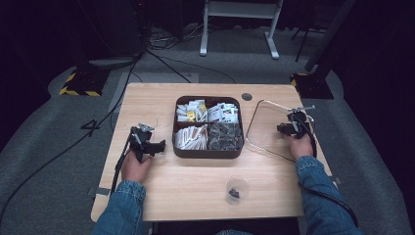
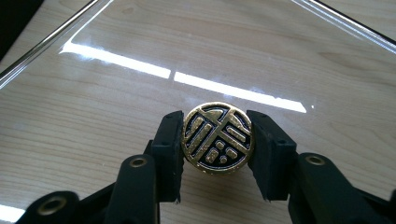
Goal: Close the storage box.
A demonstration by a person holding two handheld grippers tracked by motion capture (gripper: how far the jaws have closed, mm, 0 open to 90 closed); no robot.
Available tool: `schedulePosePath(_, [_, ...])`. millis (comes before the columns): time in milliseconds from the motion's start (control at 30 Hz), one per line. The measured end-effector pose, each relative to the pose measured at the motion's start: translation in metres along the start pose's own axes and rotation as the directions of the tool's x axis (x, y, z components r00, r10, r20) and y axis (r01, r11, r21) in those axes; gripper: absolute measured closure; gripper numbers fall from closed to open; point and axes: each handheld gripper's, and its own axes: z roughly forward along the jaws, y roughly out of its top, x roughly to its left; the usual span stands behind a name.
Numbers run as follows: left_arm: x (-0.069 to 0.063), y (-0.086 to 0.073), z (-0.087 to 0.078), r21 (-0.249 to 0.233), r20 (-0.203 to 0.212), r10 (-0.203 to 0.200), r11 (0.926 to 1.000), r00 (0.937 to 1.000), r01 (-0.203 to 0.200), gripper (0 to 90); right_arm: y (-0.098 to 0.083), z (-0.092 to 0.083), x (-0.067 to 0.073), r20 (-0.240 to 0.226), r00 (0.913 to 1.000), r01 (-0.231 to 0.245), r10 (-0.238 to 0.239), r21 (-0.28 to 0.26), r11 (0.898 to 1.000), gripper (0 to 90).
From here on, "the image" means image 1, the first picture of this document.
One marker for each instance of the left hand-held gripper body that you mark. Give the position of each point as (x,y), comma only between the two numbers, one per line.
(140,143)

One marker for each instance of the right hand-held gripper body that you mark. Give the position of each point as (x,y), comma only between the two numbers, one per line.
(298,124)

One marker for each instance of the transparent box lid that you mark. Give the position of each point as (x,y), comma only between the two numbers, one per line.
(266,130)

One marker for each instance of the brown compartment box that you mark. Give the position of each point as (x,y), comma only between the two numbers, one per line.
(207,154)

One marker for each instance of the pile of dark tea bags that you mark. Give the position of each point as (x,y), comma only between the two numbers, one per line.
(225,136)

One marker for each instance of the clear plastic cup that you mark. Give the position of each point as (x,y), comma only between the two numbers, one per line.
(237,191)

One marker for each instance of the dark tea bag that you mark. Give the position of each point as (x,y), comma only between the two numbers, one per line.
(234,193)

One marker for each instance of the person's right hand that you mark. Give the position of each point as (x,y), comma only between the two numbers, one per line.
(301,147)

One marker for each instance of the person's left hand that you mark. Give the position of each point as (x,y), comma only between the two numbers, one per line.
(133,169)

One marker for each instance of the pile of white brown sachets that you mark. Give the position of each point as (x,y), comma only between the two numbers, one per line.
(191,137)

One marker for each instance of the black yellow striped stand base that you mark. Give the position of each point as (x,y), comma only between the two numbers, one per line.
(85,83)
(313,86)

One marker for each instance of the grey table grommet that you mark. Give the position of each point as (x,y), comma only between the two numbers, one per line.
(247,96)

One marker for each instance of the pile of white yellow packets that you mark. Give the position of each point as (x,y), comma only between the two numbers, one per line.
(192,111)

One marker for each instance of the grey tape piece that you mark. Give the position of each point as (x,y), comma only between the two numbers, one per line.
(336,180)
(101,191)

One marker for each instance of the pile of white black packets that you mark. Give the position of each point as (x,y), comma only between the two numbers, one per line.
(223,113)

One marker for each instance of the grey metal stand pole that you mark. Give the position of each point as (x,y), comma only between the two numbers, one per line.
(329,36)

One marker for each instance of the person's denim lap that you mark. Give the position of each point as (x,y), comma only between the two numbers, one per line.
(233,232)

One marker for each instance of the white metal table frame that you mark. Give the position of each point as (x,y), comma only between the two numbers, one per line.
(239,10)

